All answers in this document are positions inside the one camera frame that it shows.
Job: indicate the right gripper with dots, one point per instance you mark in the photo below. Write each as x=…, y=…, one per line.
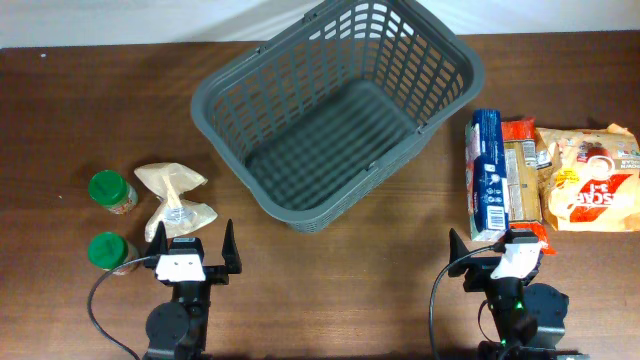
x=484, y=271

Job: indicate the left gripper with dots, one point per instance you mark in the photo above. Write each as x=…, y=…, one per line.
x=230, y=255

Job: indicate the blue tea box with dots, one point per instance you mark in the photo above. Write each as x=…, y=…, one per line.
x=485, y=176

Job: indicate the beige paper bag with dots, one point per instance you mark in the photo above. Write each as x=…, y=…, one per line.
x=168, y=182

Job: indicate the green-lid jar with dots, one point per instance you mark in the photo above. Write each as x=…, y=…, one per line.
x=109, y=251
x=111, y=191

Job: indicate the orange pasta packet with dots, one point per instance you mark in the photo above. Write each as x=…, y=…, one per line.
x=521, y=168

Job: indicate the yellow coffee bag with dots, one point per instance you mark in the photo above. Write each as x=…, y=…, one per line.
x=588, y=180

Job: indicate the grey plastic basket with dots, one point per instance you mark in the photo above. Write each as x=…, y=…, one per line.
x=328, y=109

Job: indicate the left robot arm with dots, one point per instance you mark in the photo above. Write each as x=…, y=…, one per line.
x=177, y=329

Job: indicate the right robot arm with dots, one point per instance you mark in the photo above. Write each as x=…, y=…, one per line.
x=529, y=318

